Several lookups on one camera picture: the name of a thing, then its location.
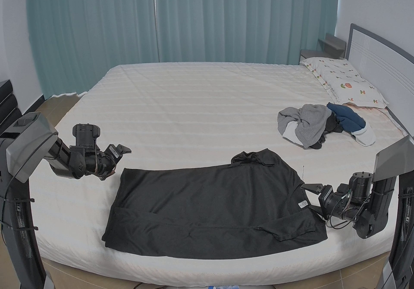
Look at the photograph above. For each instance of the grey bedside table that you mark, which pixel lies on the grey bedside table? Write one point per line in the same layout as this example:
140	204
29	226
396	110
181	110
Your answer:
323	51

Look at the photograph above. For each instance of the pile of clothes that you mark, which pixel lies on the pile of clothes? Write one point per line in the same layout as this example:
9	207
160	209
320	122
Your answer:
310	122

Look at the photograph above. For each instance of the blue-green curtain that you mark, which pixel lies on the blue-green curtain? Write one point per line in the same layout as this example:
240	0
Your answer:
90	22
242	9

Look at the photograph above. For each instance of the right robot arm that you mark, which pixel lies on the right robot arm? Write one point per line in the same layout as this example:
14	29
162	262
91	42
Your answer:
385	190

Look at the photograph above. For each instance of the bed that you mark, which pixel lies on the bed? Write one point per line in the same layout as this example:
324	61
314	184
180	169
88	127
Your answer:
194	103

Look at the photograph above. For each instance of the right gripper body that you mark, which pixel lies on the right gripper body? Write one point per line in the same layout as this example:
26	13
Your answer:
328	200

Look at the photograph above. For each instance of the white printed pillow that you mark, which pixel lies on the white printed pillow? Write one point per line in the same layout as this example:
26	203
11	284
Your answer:
342	80

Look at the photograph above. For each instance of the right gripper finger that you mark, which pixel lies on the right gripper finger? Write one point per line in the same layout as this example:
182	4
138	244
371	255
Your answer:
319	211
315	188

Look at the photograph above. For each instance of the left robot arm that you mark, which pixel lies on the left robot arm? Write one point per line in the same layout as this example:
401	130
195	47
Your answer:
29	142

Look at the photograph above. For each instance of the black long-sleeved top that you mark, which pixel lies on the black long-sleeved top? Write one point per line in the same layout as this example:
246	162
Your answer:
210	207

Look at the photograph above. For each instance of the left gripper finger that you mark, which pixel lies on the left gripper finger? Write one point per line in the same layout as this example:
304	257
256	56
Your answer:
124	149
107	176

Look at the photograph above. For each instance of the black chest of drawers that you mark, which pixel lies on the black chest of drawers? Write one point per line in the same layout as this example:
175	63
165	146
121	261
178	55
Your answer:
8	103

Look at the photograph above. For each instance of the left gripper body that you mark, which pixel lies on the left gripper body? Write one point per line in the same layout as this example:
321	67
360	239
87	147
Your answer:
106	161

